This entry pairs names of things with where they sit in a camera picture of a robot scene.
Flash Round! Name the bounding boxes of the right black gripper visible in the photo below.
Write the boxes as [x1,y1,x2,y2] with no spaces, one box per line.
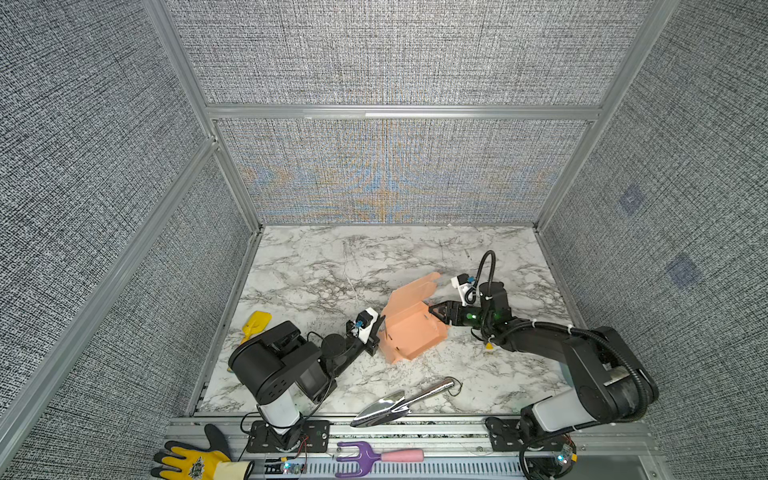
[426,300,492,333]

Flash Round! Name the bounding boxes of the pink paper box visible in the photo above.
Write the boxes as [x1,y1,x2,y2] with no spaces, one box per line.
[378,272,449,364]

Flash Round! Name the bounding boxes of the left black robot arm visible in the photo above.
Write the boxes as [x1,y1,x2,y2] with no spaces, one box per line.
[228,308,385,455]

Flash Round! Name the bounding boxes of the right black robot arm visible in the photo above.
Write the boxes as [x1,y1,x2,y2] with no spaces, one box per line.
[429,275,659,451]

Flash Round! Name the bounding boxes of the metal garden trowel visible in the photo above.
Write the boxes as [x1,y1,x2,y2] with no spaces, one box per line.
[350,377,463,428]

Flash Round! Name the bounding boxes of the purple pink hand rake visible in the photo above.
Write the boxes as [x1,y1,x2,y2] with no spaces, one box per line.
[335,441,425,479]

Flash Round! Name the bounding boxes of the yellow black work glove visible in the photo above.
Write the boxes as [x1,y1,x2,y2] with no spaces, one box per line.
[150,424,253,480]

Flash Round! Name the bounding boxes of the yellow handled tool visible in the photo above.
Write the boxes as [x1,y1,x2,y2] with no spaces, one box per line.
[242,311,272,341]

